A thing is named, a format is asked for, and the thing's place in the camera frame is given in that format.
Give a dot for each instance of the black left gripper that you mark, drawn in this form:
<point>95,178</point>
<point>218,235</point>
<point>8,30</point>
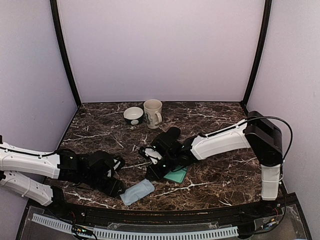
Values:
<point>112,189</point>

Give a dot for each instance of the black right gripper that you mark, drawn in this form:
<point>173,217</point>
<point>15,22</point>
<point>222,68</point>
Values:
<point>152,171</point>

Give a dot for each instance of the black glasses case beige lining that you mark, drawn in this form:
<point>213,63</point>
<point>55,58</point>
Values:
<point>170,136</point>

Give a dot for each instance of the blue grey glasses case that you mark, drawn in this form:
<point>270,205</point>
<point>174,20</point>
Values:
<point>177,175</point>

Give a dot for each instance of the light blue cloth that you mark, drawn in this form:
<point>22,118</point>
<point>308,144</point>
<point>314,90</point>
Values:
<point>137,192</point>

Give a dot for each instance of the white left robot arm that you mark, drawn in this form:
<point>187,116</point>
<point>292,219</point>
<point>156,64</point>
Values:
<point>16,163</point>

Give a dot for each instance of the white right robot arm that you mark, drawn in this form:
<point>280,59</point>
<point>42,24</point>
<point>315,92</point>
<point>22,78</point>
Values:
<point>256,132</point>

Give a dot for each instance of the cream ceramic mug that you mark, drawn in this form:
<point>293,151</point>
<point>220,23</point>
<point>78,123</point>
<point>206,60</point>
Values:
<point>153,113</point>

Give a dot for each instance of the white teal ceramic bowl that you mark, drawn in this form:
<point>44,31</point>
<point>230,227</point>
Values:
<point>133,116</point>

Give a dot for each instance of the black front rail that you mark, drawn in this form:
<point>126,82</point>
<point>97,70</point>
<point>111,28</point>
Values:
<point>238,215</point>

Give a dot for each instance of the white slotted cable duct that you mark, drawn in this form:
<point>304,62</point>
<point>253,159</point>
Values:
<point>121,231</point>

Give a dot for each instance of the black left corner post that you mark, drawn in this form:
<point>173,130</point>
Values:
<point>63,51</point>

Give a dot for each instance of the black corner post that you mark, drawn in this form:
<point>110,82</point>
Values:
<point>63,51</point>
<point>258,53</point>

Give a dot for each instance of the black right corner post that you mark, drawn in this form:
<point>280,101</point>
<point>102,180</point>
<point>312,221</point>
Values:
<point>258,53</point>

